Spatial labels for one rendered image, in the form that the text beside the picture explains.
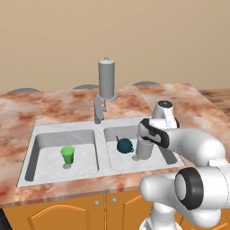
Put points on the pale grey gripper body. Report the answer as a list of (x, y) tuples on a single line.
[(145, 148)]

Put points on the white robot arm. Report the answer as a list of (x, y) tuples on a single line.
[(197, 149)]

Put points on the dark teal teapot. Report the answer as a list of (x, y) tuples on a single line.
[(124, 146)]

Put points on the grey double sink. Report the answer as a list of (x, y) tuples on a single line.
[(101, 167)]

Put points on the green glass cup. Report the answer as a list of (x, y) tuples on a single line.
[(68, 154)]

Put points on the small grey cupboard knob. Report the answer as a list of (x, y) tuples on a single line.
[(96, 202), (114, 199)]

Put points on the grey stool seat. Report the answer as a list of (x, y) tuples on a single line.
[(24, 90), (145, 83), (86, 86)]

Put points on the grey tap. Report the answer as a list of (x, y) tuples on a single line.
[(106, 81)]

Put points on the black appliance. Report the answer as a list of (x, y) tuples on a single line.
[(3, 221)]

